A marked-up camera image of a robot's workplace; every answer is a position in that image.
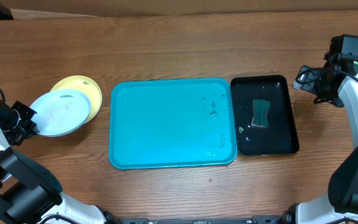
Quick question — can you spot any light blue plate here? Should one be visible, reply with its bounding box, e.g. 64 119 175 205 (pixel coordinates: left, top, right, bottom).
30 89 91 137

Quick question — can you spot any green sponge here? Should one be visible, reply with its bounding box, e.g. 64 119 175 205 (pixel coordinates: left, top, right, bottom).
251 99 270 128

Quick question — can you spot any yellow-green plate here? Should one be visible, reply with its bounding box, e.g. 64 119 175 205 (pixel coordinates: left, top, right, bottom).
51 75 103 123

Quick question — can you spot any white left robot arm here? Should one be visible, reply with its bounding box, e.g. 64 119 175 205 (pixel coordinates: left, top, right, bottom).
0 128 120 224

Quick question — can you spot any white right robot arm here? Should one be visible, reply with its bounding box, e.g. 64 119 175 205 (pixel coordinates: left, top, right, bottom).
280 59 358 223

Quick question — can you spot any black plastic tray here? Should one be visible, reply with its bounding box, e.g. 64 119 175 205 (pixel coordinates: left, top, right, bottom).
231 75 300 156

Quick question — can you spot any blue plastic tray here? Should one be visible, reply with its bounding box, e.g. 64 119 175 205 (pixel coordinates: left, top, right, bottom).
108 78 237 170

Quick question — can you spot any brown cardboard backdrop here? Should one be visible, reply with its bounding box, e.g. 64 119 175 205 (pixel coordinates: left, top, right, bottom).
3 0 358 17

